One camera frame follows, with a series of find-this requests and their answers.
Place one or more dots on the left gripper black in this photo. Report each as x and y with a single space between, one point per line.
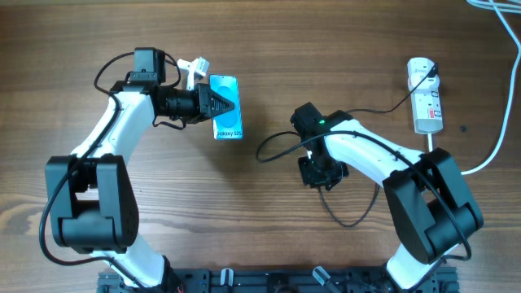
203 95

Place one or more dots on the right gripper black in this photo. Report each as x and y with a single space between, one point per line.
310 177

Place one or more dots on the blue Galaxy smartphone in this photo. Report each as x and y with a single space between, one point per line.
228 124

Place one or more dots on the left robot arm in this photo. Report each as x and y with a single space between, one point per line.
91 213

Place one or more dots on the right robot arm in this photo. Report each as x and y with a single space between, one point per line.
432 207

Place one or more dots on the white power strip socket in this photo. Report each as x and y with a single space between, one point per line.
426 110

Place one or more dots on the white charger plug adapter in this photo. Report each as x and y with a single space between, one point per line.
422 75

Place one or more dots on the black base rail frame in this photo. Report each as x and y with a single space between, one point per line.
354 279

